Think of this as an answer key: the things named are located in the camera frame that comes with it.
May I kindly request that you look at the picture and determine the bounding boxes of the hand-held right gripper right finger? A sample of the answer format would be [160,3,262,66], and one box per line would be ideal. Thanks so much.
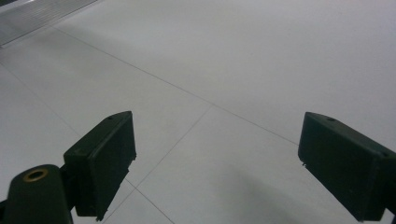
[297,111,396,223]

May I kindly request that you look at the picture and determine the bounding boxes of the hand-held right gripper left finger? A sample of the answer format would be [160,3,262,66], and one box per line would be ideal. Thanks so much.
[63,110,137,222]

